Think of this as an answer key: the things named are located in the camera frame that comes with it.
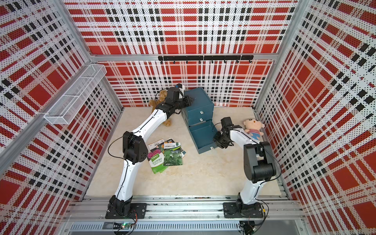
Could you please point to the dark green leaf seed bag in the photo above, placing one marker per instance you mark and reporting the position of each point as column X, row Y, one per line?
column 172, row 154

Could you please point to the pig plush toy striped shirt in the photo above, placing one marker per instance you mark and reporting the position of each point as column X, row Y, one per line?
column 253, row 128

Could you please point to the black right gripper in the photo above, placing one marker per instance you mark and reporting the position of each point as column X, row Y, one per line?
column 215, row 138

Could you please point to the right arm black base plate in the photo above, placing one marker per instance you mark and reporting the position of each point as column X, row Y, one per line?
column 239, row 210

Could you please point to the orange flower seed bag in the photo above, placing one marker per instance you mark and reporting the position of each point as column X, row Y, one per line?
column 155, row 144

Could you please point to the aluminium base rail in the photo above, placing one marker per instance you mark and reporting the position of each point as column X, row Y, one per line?
column 186, row 214

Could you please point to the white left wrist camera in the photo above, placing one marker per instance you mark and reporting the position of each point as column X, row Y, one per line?
column 181, row 88

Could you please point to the teal drawer cabinet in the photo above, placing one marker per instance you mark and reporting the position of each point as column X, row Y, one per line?
column 198, row 118

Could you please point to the brown teddy bear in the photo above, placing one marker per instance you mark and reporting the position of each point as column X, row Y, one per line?
column 154, row 102

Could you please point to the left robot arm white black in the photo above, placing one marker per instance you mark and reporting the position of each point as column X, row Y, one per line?
column 134, row 146

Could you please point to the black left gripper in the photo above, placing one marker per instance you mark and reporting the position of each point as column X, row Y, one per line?
column 188, row 100

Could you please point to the green circuit board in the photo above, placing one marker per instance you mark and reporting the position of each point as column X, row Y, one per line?
column 122, row 226

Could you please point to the pink flower green seed bag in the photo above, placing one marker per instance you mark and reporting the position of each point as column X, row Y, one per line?
column 156, row 161

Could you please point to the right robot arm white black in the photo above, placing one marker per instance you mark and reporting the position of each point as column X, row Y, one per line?
column 258, row 162

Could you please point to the orange fruit seed bag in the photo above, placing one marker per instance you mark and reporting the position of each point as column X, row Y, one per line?
column 183, row 152

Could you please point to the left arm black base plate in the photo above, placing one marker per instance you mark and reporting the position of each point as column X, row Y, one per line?
column 133, row 210

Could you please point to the black hook rail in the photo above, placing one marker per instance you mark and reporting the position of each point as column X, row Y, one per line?
column 206, row 58

